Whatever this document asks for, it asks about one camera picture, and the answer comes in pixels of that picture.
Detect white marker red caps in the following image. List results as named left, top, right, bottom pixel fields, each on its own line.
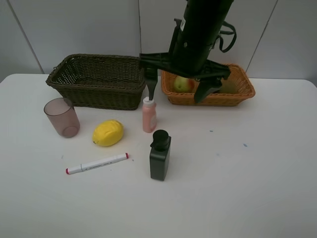
left=65, top=153, right=129, bottom=175

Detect yellow lemon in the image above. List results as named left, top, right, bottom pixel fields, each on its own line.
left=92, top=119, right=124, bottom=147

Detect brown kiwi fruit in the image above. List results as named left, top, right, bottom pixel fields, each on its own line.
left=219, top=79, right=238, bottom=94

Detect orange wicker basket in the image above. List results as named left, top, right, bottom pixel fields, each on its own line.
left=161, top=63, right=256, bottom=107

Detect translucent mauve plastic cup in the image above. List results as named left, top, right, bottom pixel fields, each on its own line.
left=44, top=98, right=80, bottom=138

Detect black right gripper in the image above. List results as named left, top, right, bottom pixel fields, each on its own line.
left=139, top=0, right=230, bottom=103

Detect pink bottle white cap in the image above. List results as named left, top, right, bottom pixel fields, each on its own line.
left=142, top=97, right=157, bottom=133

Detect dark brown wicker basket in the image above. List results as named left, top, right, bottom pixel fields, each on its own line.
left=46, top=54, right=146, bottom=111

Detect red green mango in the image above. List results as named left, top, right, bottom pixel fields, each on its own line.
left=173, top=76, right=195, bottom=93

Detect dark green pump bottle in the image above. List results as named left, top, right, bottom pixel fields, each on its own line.
left=149, top=129, right=171, bottom=181

